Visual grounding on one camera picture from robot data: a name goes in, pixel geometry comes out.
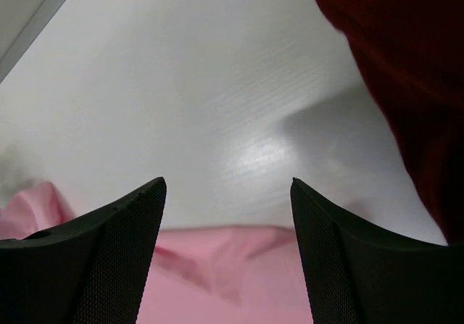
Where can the aluminium table edge rail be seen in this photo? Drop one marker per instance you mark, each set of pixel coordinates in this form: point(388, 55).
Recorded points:
point(21, 23)

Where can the pink t-shirt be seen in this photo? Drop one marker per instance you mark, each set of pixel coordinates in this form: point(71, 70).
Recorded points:
point(237, 274)

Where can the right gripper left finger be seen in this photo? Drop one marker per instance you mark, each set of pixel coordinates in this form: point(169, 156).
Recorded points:
point(91, 269)

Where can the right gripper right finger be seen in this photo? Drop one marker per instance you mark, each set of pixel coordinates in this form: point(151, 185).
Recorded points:
point(358, 272)

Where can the dark red t-shirt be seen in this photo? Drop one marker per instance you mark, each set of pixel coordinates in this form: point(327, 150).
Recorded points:
point(410, 56)

